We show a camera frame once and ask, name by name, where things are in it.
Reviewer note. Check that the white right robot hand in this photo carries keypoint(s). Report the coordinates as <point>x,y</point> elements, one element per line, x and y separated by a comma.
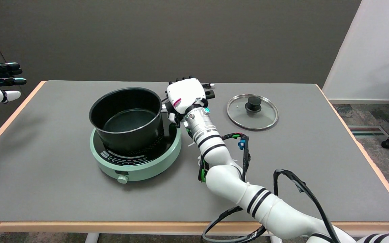
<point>186,92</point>

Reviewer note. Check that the grey table mat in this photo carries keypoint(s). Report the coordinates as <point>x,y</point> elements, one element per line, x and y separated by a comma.
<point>62,202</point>

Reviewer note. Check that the green round induction stove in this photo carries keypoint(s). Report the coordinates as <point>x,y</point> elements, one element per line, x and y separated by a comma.
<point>140,167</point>

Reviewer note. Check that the floor vent grille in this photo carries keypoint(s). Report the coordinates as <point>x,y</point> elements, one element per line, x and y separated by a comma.
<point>367,131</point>

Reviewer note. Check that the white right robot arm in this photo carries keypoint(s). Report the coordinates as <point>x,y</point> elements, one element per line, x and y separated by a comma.
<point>228,179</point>

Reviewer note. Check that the white partition panel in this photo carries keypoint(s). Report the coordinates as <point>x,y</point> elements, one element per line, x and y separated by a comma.
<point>373,50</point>

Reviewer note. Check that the black soup pot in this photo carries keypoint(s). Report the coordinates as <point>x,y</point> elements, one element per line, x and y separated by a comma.
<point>127,118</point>

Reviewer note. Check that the white table leg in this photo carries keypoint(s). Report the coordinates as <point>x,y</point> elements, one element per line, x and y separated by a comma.
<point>92,238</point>
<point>275,240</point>

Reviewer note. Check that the glass pot lid black knob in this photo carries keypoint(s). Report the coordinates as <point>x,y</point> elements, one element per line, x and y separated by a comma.
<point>252,113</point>

